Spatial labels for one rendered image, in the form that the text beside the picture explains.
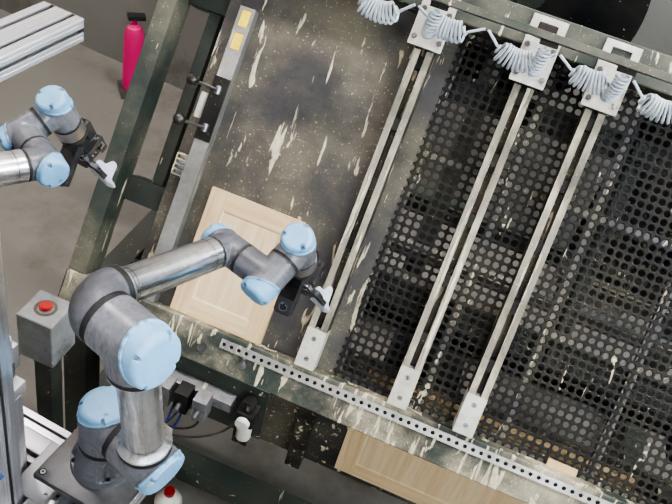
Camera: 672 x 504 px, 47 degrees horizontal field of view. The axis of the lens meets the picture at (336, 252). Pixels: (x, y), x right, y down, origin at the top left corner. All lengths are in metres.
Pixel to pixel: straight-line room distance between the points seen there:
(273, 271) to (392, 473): 1.41
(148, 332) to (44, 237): 2.75
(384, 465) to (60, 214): 2.20
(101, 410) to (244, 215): 0.88
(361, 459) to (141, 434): 1.43
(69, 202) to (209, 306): 1.97
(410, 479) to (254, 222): 1.12
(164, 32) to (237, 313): 0.89
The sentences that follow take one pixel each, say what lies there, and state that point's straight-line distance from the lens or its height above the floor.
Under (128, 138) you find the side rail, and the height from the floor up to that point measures 1.29.
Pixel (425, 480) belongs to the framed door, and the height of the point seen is 0.39.
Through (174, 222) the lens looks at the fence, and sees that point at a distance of 2.48.
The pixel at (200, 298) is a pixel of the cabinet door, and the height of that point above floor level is 0.94.
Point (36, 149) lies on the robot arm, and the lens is 1.88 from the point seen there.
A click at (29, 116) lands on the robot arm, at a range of 1.98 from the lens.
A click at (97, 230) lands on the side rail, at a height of 1.03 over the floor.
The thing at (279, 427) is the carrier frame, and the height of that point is 0.31.
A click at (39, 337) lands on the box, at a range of 2.47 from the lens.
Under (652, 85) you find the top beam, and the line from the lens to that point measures 2.32.
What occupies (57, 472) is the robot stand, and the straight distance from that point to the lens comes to 1.99.
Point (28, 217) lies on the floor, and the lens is 4.23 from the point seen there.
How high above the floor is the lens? 2.71
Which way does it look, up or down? 40 degrees down
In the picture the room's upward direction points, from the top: 16 degrees clockwise
